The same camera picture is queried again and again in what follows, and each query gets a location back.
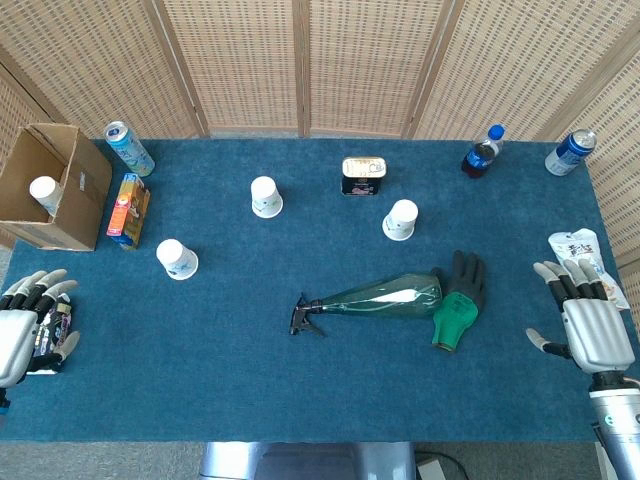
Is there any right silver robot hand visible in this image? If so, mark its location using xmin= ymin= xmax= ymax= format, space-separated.
xmin=525 ymin=259 xmax=636 ymax=375

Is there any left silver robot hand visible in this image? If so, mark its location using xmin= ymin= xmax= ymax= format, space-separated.
xmin=0 ymin=268 xmax=81 ymax=389

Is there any green spray bottle black trigger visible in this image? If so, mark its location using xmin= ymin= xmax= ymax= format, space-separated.
xmin=288 ymin=271 xmax=445 ymax=338

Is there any silver blue robot base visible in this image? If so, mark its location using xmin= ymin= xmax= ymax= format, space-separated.
xmin=198 ymin=441 xmax=419 ymax=480

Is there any cola bottle blue cap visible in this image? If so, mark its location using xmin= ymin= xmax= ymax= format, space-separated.
xmin=460 ymin=124 xmax=506 ymax=180

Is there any dark snack packet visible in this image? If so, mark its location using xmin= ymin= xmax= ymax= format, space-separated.
xmin=28 ymin=293 xmax=81 ymax=374

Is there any white snack bag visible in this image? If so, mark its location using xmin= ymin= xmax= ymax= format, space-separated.
xmin=547 ymin=228 xmax=632 ymax=312

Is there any green black work glove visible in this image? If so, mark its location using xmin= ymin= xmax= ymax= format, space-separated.
xmin=431 ymin=249 xmax=487 ymax=354

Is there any white paper cup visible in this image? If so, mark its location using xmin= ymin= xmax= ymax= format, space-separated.
xmin=155 ymin=238 xmax=200 ymax=281
xmin=250 ymin=175 xmax=284 ymax=219
xmin=28 ymin=175 xmax=64 ymax=217
xmin=381 ymin=198 xmax=419 ymax=242

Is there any open cardboard box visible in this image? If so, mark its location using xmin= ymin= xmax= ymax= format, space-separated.
xmin=0 ymin=122 xmax=114 ymax=252

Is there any orange yellow snack box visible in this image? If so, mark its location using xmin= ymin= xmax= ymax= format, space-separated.
xmin=105 ymin=172 xmax=152 ymax=251

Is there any blue silver drink can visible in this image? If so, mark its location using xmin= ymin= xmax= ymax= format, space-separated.
xmin=544 ymin=129 xmax=598 ymax=177

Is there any small white floor box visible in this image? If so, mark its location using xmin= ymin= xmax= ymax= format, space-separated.
xmin=416 ymin=459 xmax=447 ymax=480

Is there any light blue drink can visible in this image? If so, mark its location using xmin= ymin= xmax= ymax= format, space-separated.
xmin=103 ymin=120 xmax=156 ymax=178

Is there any blue table cloth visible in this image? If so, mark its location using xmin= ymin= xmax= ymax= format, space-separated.
xmin=0 ymin=138 xmax=640 ymax=444

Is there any black luncheon meat tin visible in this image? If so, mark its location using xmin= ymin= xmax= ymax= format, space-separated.
xmin=341 ymin=156 xmax=389 ymax=197

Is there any bamboo folding screen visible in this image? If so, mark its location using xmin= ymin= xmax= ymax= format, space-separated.
xmin=0 ymin=0 xmax=640 ymax=331

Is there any black floor cable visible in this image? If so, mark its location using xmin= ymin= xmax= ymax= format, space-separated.
xmin=414 ymin=449 xmax=471 ymax=480

